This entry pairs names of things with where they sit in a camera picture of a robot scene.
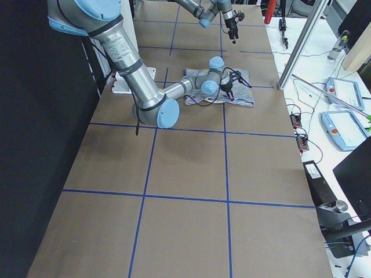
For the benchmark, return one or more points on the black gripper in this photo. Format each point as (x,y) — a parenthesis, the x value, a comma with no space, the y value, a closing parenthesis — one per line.
(231,24)
(226,84)

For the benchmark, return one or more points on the striped polo shirt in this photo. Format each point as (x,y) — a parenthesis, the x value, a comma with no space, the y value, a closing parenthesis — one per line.
(242,91)

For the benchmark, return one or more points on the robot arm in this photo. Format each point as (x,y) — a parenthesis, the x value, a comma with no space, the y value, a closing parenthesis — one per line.
(103,21)
(206,16)

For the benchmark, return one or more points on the red cylinder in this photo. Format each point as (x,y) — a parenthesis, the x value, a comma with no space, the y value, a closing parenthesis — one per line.
(270,11)

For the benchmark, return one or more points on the black tripod stick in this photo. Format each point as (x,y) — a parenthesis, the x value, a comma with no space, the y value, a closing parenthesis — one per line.
(282,23)

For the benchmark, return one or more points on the far orange connector block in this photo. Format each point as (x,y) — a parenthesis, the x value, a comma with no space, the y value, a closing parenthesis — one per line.
(295,121)

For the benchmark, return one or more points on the orange connector block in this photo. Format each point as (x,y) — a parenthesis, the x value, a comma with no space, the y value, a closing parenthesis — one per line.
(302,143)
(295,121)

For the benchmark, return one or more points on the near orange connector block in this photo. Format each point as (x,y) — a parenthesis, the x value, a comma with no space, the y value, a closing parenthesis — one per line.
(302,143)

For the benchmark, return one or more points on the clear water bottle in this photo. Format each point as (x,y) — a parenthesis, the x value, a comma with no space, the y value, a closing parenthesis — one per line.
(340,44)

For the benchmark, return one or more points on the near teach pendant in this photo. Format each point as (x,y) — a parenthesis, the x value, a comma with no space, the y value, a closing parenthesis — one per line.
(344,129)

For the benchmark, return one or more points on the teach pendant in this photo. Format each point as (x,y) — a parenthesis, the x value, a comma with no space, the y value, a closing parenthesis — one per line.
(344,129)
(345,90)

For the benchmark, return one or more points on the far teach pendant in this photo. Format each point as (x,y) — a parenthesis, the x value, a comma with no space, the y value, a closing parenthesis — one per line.
(345,90)

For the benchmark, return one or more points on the reacher grabber stick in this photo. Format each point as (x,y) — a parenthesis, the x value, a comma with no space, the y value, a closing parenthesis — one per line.
(365,115)

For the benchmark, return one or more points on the black box with label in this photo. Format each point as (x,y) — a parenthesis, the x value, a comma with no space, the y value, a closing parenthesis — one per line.
(321,192)

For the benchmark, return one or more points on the black monitor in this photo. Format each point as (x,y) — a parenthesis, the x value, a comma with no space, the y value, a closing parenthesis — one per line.
(353,176)

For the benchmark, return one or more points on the aluminium frame post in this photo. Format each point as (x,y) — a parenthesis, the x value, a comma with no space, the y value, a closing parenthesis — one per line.
(308,29)

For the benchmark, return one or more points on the white mounting pedestal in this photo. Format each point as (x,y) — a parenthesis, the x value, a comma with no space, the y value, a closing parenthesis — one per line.
(127,84)

